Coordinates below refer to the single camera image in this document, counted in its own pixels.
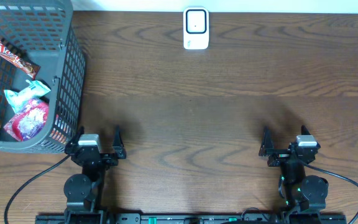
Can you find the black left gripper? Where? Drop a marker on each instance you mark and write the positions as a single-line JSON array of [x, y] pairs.
[[96, 156]]

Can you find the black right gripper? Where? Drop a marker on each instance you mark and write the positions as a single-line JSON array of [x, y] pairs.
[[279, 155]]

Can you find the red purple snack bag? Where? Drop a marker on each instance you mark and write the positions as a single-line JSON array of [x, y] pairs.
[[29, 121]]

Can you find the teal white snack packet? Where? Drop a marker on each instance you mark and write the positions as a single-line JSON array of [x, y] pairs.
[[17, 100]]

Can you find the orange brown snack bar wrapper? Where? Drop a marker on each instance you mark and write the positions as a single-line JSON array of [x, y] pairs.
[[29, 68]]

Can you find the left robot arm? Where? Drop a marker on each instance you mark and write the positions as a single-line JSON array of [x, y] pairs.
[[84, 191]]

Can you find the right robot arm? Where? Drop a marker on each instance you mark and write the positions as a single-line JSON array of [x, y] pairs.
[[305, 195]]

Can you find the white barcode scanner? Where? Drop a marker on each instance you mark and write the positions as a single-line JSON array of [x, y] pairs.
[[195, 28]]

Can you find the grey plastic mesh basket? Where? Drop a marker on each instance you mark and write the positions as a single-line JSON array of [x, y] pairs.
[[40, 32]]

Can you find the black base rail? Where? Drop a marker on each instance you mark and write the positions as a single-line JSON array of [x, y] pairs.
[[135, 218]]

